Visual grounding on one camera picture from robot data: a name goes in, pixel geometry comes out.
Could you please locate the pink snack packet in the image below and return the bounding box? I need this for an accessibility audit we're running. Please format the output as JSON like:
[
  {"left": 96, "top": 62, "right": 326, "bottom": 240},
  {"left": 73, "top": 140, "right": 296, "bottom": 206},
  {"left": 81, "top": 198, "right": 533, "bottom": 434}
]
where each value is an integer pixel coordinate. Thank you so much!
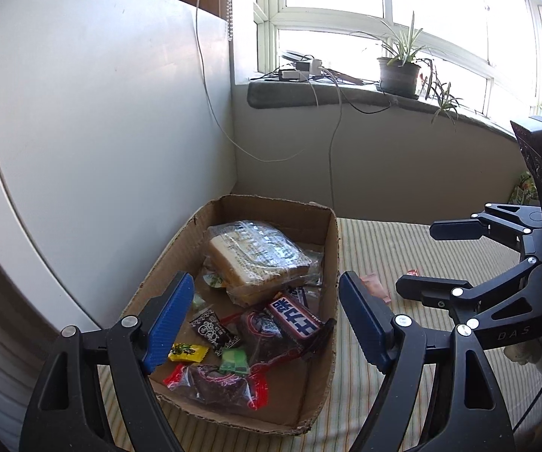
[{"left": 362, "top": 273, "right": 391, "bottom": 303}]

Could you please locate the trailing green plant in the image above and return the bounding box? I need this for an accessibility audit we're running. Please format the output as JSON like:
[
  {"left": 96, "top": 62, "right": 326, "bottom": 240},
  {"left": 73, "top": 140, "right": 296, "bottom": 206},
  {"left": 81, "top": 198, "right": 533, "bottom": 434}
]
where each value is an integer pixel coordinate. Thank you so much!
[{"left": 419, "top": 59, "right": 464, "bottom": 133}]

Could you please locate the white ribbed panel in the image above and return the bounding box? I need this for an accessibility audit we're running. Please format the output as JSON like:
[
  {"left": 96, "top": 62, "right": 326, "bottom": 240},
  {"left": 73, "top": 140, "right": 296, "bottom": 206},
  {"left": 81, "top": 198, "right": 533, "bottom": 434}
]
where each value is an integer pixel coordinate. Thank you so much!
[{"left": 0, "top": 226, "right": 107, "bottom": 415}]

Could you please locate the white power cord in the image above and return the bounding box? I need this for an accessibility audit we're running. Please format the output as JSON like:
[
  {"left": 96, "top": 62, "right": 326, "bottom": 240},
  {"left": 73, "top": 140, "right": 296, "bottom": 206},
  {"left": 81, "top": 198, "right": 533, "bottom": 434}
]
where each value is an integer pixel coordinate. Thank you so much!
[{"left": 312, "top": 78, "right": 343, "bottom": 207}]

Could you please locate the yellow candy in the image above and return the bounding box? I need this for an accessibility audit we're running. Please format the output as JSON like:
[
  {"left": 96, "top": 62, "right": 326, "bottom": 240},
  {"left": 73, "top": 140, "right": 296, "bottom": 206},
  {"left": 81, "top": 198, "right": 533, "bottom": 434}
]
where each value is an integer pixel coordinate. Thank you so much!
[{"left": 168, "top": 341, "right": 209, "bottom": 363}]

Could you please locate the large brown chocolate bar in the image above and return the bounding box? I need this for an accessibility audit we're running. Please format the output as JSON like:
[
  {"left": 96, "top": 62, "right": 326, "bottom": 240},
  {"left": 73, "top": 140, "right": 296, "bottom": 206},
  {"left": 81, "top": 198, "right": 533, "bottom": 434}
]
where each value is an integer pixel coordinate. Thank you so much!
[{"left": 265, "top": 292, "right": 323, "bottom": 342}]

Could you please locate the red-sealed clear snack bag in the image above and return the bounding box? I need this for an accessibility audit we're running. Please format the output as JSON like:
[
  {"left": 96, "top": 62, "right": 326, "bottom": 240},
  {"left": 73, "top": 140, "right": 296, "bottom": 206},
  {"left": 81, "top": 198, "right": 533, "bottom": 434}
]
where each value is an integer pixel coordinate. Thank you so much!
[
  {"left": 163, "top": 362, "right": 270, "bottom": 410},
  {"left": 224, "top": 308, "right": 337, "bottom": 363}
]

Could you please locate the potted spider plant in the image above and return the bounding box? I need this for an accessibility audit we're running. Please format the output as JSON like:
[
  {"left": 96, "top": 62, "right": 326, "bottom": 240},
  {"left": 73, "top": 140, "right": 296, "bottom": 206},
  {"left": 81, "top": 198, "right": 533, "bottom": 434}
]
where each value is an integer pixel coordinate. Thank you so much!
[{"left": 351, "top": 12, "right": 434, "bottom": 99}]

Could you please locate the black patterned snack packet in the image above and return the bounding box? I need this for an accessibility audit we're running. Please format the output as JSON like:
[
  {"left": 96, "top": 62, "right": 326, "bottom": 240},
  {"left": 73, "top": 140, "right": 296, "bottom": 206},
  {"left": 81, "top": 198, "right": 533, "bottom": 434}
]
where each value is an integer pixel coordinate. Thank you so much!
[{"left": 190, "top": 308, "right": 240, "bottom": 351}]

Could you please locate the person's right hand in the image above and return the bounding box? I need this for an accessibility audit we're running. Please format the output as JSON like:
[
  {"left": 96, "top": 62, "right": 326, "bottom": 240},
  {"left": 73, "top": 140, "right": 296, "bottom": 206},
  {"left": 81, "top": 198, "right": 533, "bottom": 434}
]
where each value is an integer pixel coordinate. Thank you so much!
[{"left": 504, "top": 339, "right": 542, "bottom": 374}]

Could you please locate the white cabinet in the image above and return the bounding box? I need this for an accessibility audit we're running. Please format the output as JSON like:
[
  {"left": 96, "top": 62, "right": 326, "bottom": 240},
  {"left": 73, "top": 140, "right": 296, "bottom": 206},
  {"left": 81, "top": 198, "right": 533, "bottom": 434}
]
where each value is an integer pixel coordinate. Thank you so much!
[{"left": 0, "top": 0, "right": 238, "bottom": 335}]

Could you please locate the sandwich bread packet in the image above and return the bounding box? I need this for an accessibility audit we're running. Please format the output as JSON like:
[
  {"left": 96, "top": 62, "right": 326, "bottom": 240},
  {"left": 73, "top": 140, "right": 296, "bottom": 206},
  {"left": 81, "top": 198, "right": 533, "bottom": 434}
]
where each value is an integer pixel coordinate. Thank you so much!
[{"left": 203, "top": 220, "right": 323, "bottom": 307}]

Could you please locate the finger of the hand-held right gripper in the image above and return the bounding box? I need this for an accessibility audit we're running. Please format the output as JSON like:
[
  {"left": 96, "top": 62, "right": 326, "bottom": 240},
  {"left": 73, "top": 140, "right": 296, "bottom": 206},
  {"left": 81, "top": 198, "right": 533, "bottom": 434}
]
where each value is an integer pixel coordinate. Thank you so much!
[
  {"left": 429, "top": 203, "right": 542, "bottom": 250},
  {"left": 395, "top": 257, "right": 540, "bottom": 325}
]

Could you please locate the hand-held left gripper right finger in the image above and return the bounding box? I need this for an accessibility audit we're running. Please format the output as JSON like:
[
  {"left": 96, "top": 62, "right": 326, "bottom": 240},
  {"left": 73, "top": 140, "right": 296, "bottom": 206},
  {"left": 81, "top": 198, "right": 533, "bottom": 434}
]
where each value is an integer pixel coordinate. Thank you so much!
[{"left": 338, "top": 270, "right": 516, "bottom": 452}]

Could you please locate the brown cardboard box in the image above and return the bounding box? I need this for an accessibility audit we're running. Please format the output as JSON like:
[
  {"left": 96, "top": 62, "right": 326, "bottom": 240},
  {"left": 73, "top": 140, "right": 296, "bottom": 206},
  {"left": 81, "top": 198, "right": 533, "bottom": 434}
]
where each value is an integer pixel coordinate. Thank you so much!
[{"left": 120, "top": 194, "right": 342, "bottom": 436}]

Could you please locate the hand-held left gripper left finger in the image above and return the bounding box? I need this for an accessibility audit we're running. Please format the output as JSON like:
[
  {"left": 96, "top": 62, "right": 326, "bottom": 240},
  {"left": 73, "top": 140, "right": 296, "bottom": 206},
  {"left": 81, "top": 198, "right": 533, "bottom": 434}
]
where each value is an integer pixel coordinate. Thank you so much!
[{"left": 19, "top": 270, "right": 196, "bottom": 452}]

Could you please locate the white hanging cable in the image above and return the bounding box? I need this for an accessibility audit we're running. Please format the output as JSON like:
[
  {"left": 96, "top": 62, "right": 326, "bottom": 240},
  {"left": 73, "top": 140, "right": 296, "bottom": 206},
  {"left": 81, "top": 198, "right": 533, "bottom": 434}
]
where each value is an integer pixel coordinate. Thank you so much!
[{"left": 194, "top": 0, "right": 343, "bottom": 163}]

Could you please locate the white window frame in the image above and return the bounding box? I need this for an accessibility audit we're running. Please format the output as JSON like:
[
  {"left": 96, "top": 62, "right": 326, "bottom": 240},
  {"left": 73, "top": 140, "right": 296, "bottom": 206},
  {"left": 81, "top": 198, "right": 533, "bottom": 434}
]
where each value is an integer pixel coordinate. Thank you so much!
[{"left": 254, "top": 0, "right": 542, "bottom": 118}]

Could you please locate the grey window sill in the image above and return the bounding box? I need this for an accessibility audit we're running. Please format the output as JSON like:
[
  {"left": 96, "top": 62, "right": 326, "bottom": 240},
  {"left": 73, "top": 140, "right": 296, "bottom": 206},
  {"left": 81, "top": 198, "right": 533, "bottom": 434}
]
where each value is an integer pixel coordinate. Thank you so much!
[{"left": 247, "top": 79, "right": 516, "bottom": 138}]

